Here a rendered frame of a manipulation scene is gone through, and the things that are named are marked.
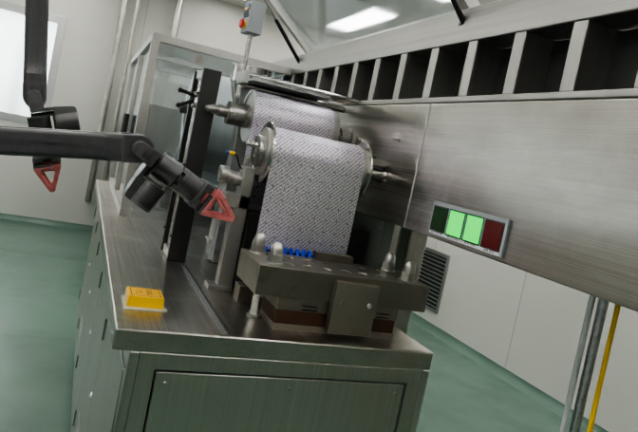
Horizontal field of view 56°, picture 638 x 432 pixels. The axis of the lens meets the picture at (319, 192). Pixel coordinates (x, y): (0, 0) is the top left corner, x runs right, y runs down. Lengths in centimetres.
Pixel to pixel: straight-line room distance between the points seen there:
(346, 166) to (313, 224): 16
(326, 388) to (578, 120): 70
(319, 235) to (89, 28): 570
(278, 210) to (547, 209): 62
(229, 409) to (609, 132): 82
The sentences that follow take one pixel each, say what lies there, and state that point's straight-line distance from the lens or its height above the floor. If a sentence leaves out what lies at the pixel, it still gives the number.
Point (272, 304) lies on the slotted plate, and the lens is 126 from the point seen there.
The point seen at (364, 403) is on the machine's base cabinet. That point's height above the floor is 78.
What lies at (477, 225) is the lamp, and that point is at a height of 119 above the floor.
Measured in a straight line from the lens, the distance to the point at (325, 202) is 143.
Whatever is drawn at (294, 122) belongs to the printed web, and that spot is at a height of 135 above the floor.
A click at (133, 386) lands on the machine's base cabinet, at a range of 116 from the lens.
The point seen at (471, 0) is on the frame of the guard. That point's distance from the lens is 145.
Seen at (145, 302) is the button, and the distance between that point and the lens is 124.
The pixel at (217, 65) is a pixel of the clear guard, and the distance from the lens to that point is 240.
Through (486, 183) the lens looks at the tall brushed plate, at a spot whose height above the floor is 128.
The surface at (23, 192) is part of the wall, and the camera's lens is 695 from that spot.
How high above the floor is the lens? 125
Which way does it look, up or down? 3 degrees down
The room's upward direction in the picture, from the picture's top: 12 degrees clockwise
